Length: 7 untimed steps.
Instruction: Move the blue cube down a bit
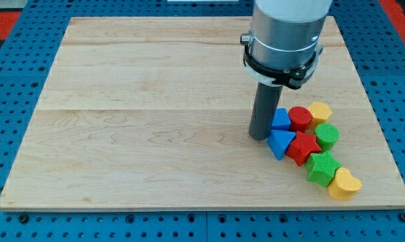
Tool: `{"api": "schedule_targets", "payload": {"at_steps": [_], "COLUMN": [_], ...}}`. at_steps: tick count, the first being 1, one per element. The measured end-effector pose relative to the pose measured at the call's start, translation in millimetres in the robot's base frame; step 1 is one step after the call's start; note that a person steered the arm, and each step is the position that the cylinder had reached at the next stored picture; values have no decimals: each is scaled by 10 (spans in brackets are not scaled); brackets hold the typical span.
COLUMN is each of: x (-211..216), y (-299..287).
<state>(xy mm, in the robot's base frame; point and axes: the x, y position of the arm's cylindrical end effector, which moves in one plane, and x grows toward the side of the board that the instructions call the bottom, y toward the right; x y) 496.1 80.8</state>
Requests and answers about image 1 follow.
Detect blue cube block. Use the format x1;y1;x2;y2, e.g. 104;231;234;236
271;108;291;131

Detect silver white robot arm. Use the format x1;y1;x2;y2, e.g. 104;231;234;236
240;0;332;70

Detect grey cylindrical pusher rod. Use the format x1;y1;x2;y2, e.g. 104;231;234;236
249;83;282;140

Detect light wooden board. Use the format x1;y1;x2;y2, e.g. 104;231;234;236
0;17;405;212

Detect blue triangle block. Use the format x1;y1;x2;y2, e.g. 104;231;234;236
267;130;296;161

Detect red cylinder block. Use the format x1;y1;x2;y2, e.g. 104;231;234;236
288;106;312;132

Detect red star block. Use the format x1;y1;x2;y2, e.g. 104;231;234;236
285;131;322;167

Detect yellow hexagon block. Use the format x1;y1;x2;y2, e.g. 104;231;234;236
308;102;332;130

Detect green cylinder block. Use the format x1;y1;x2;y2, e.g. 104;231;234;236
314;123;340;151

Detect green star block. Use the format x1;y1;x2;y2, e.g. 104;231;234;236
305;151;342;188

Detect yellow heart block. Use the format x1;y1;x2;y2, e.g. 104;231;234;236
328;167;363;201

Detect black white wrist clamp ring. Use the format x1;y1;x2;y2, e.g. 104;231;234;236
242;44;324;91

